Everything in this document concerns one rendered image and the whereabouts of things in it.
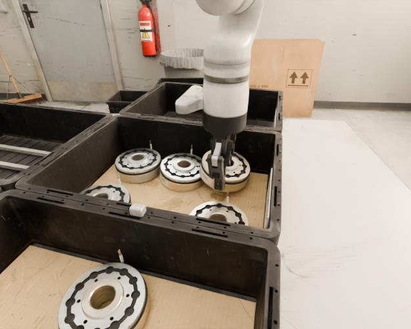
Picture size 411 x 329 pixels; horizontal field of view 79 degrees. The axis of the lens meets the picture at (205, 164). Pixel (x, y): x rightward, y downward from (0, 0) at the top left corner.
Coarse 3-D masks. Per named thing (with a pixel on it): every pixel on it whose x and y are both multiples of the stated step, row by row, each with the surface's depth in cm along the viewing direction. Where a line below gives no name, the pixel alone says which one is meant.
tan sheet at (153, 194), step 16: (112, 176) 57; (256, 176) 57; (144, 192) 52; (160, 192) 52; (176, 192) 52; (192, 192) 52; (208, 192) 52; (224, 192) 52; (240, 192) 52; (256, 192) 52; (160, 208) 48; (176, 208) 48; (192, 208) 48; (240, 208) 48; (256, 208) 48; (256, 224) 45
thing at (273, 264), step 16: (16, 192) 37; (64, 208) 34; (80, 208) 34; (96, 208) 34; (112, 208) 34; (144, 224) 32; (160, 224) 32; (176, 224) 32; (224, 240) 30; (240, 240) 30; (256, 240) 30; (272, 256) 28; (272, 272) 26; (272, 288) 25; (272, 304) 23; (272, 320) 22
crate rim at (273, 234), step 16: (96, 128) 55; (80, 144) 49; (48, 160) 44; (32, 176) 40; (272, 176) 41; (32, 192) 37; (48, 192) 37; (64, 192) 37; (272, 192) 37; (128, 208) 34; (272, 208) 34; (192, 224) 32; (208, 224) 32; (224, 224) 32; (272, 224) 32; (272, 240) 30
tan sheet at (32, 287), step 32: (32, 256) 39; (64, 256) 39; (0, 288) 35; (32, 288) 35; (64, 288) 35; (160, 288) 35; (192, 288) 35; (0, 320) 32; (32, 320) 32; (160, 320) 32; (192, 320) 32; (224, 320) 32
